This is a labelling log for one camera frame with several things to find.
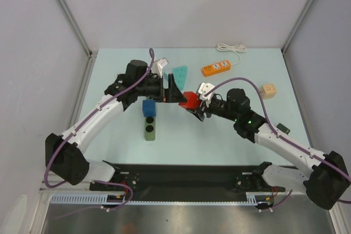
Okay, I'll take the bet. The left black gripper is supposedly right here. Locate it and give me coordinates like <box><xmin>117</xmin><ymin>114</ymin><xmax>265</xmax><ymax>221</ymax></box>
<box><xmin>136</xmin><ymin>75</ymin><xmax>186</xmax><ymax>104</ymax></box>

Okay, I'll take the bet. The red cube plug adapter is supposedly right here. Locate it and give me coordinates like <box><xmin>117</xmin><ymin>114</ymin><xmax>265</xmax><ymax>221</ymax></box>
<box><xmin>178</xmin><ymin>92</ymin><xmax>202</xmax><ymax>110</ymax></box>

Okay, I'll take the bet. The blue cube plug adapter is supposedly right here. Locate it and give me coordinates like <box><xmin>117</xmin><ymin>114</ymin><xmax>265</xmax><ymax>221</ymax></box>
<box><xmin>142</xmin><ymin>99</ymin><xmax>156</xmax><ymax>117</ymax></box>

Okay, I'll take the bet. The green power strip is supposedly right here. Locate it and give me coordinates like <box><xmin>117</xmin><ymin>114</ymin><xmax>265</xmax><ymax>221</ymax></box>
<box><xmin>143</xmin><ymin>95</ymin><xmax>157</xmax><ymax>142</ymax></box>

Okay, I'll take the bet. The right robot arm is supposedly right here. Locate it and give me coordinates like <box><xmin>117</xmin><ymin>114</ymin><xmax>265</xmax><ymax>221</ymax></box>
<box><xmin>180</xmin><ymin>88</ymin><xmax>350</xmax><ymax>210</ymax></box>

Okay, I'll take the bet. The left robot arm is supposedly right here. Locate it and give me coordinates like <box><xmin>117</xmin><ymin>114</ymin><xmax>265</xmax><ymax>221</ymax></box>
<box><xmin>44</xmin><ymin>60</ymin><xmax>186</xmax><ymax>190</ymax></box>

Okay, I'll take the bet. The beige cube plug adapter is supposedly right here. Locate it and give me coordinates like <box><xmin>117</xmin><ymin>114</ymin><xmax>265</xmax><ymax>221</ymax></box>
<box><xmin>259</xmin><ymin>83</ymin><xmax>277</xmax><ymax>99</ymax></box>

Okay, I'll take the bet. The teal triangular power socket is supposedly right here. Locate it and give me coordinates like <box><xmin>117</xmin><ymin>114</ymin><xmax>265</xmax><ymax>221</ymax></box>
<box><xmin>163</xmin><ymin>65</ymin><xmax>188</xmax><ymax>90</ymax></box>

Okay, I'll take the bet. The orange power strip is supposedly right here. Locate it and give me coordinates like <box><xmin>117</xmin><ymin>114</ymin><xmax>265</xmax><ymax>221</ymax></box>
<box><xmin>201</xmin><ymin>60</ymin><xmax>231</xmax><ymax>77</ymax></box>

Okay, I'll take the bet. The dark green cube adapter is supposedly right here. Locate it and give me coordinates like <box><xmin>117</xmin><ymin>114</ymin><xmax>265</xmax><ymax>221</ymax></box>
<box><xmin>276</xmin><ymin>123</ymin><xmax>291</xmax><ymax>135</ymax></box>

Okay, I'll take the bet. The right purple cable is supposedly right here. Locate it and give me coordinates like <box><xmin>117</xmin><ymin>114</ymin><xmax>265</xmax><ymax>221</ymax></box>
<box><xmin>210</xmin><ymin>77</ymin><xmax>351</xmax><ymax>213</ymax></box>

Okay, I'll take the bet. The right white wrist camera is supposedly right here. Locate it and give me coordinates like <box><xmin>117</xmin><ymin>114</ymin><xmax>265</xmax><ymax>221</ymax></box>
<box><xmin>196</xmin><ymin>82</ymin><xmax>215</xmax><ymax>107</ymax></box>

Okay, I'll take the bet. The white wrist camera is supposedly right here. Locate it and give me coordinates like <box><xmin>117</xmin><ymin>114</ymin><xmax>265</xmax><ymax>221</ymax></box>
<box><xmin>196</xmin><ymin>82</ymin><xmax>215</xmax><ymax>107</ymax></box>
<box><xmin>151</xmin><ymin>58</ymin><xmax>168</xmax><ymax>77</ymax></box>

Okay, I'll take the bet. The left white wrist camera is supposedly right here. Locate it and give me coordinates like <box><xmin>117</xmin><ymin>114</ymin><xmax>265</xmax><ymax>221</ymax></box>
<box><xmin>151</xmin><ymin>58</ymin><xmax>168</xmax><ymax>77</ymax></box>

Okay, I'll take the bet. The white power cable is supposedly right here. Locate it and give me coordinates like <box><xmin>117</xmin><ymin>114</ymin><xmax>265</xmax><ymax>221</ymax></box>
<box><xmin>216</xmin><ymin>43</ymin><xmax>248</xmax><ymax>67</ymax></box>

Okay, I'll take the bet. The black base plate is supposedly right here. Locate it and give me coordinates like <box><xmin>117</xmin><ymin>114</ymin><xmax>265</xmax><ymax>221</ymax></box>
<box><xmin>89</xmin><ymin>164</ymin><xmax>285</xmax><ymax>202</ymax></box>

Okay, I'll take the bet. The white slotted cable duct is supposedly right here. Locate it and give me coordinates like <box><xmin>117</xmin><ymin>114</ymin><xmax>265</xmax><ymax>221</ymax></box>
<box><xmin>50</xmin><ymin>192</ymin><xmax>275</xmax><ymax>206</ymax></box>

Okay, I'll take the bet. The aluminium front rail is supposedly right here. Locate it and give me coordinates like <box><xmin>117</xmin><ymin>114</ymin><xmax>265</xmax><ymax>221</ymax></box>
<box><xmin>38</xmin><ymin>170</ymin><xmax>94</xmax><ymax>194</ymax></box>

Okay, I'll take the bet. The left aluminium frame post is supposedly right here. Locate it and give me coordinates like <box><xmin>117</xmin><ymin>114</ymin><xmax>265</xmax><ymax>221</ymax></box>
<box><xmin>55</xmin><ymin>0</ymin><xmax>92</xmax><ymax>57</ymax></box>

